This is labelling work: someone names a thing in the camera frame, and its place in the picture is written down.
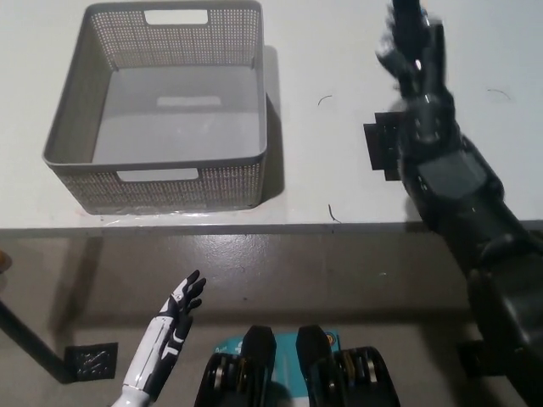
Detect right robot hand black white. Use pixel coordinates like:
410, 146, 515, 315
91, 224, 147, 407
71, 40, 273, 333
374, 3, 466, 149

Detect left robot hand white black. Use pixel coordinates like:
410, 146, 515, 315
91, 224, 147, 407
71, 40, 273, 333
122, 270, 208, 398

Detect black tape patch holder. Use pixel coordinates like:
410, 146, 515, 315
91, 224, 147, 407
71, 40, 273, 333
362, 110, 409, 183

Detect black floor tape patch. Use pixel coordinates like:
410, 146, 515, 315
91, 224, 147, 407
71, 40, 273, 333
456, 340, 489, 376
64, 342, 119, 380

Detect black table leg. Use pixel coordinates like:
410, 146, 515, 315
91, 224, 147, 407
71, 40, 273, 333
0, 301, 72, 383

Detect robot body black teal blocks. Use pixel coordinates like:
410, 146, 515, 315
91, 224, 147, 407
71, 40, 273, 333
193, 324, 402, 407

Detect grey perforated plastic basket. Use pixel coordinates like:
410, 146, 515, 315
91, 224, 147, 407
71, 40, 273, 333
42, 0, 270, 215

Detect white label sticker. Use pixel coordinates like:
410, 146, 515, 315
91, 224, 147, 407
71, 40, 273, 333
156, 95, 222, 109

